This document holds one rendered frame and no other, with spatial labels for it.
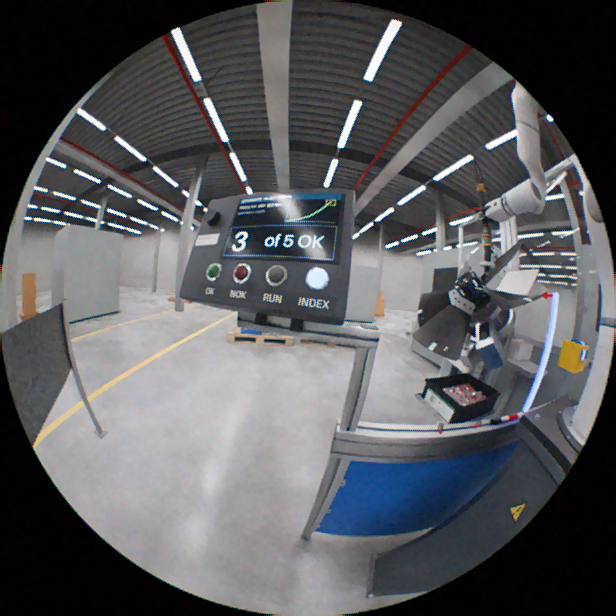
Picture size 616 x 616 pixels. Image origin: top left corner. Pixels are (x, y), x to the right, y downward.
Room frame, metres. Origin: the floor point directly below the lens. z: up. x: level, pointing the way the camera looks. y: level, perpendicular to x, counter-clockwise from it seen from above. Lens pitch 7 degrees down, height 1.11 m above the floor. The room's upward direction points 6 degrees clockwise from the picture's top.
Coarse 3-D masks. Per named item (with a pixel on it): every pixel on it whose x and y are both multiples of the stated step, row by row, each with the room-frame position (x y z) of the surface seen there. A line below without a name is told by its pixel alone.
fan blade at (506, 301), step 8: (488, 288) 0.46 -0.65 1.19; (496, 296) 0.38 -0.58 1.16; (504, 296) 0.35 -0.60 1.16; (512, 296) 0.33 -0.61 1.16; (520, 296) 0.31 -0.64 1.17; (528, 296) 0.29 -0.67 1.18; (536, 296) 0.26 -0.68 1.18; (504, 304) 0.32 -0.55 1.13; (512, 304) 0.30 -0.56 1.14; (520, 304) 0.28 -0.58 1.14
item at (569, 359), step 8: (568, 344) 0.13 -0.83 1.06; (576, 344) 0.09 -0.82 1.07; (568, 352) 0.12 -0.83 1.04; (576, 352) 0.08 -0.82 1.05; (560, 360) 0.15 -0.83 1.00; (568, 360) 0.11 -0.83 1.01; (576, 360) 0.07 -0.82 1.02; (584, 360) 0.03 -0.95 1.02; (568, 368) 0.09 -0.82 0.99; (576, 368) 0.06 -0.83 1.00
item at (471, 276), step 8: (472, 272) 0.58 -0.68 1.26; (472, 280) 0.55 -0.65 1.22; (480, 280) 0.55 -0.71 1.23; (456, 288) 0.62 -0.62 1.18; (464, 288) 0.58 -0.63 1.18; (472, 288) 0.55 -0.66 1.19; (464, 296) 0.59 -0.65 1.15; (472, 296) 0.56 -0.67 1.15; (480, 296) 0.55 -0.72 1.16; (488, 296) 0.52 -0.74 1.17; (480, 304) 0.54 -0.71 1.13
